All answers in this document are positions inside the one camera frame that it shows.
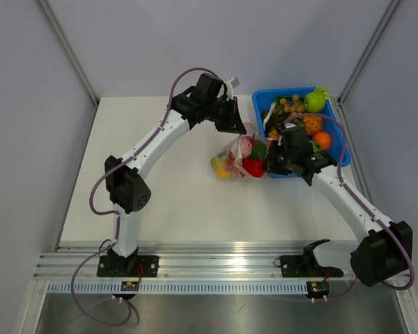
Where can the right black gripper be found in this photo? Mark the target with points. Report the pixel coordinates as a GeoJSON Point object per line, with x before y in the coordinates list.
{"type": "Point", "coordinates": [272, 167]}

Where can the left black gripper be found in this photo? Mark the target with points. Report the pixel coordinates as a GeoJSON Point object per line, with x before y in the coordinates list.
{"type": "Point", "coordinates": [233, 123]}

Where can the purple toy onion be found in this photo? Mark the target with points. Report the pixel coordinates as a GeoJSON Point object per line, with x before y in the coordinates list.
{"type": "Point", "coordinates": [245, 146]}

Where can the clear zip top bag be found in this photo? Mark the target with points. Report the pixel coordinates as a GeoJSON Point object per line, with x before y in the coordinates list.
{"type": "Point", "coordinates": [251, 131]}

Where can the yellow toy mango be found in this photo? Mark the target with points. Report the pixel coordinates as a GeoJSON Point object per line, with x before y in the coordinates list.
{"type": "Point", "coordinates": [219, 167]}

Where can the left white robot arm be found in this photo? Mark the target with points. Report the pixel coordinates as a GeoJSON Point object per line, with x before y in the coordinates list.
{"type": "Point", "coordinates": [126, 180]}

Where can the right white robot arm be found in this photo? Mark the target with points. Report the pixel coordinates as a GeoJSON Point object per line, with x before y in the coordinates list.
{"type": "Point", "coordinates": [382, 248]}

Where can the orange toy orange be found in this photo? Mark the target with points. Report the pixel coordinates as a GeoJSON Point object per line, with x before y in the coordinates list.
{"type": "Point", "coordinates": [323, 139]}

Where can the yellow toy pineapple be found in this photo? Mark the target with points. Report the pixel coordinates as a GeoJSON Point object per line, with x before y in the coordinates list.
{"type": "Point", "coordinates": [313, 124]}

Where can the blue plastic bin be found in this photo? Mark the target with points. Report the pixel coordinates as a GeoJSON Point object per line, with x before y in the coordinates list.
{"type": "Point", "coordinates": [263, 99]}

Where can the brown longan toy bunch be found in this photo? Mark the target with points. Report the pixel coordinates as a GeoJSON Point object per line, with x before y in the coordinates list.
{"type": "Point", "coordinates": [289, 105]}

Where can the green toy apple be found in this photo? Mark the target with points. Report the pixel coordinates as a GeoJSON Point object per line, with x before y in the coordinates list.
{"type": "Point", "coordinates": [315, 101]}

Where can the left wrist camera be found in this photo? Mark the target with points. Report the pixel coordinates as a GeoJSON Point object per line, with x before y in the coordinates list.
{"type": "Point", "coordinates": [231, 85]}

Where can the right aluminium frame post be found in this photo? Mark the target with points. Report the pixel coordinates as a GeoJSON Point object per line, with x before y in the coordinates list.
{"type": "Point", "coordinates": [370, 47]}

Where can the aluminium frame post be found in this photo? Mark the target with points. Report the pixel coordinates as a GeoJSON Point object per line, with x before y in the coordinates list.
{"type": "Point", "coordinates": [370, 47]}
{"type": "Point", "coordinates": [54, 24]}

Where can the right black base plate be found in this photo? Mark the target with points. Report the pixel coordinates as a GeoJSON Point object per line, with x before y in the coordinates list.
{"type": "Point", "coordinates": [293, 266]}

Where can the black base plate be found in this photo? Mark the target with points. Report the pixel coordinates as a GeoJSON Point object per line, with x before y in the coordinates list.
{"type": "Point", "coordinates": [293, 266]}
{"type": "Point", "coordinates": [145, 266]}

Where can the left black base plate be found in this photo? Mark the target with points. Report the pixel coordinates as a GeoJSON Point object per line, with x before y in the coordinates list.
{"type": "Point", "coordinates": [145, 266]}

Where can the white slotted cable duct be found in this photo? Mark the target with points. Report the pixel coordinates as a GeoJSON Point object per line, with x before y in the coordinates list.
{"type": "Point", "coordinates": [180, 287]}

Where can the aluminium mounting rail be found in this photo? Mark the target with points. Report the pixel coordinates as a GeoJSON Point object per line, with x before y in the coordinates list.
{"type": "Point", "coordinates": [182, 261]}

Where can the left aluminium frame post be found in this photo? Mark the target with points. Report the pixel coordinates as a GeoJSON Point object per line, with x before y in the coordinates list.
{"type": "Point", "coordinates": [54, 24]}

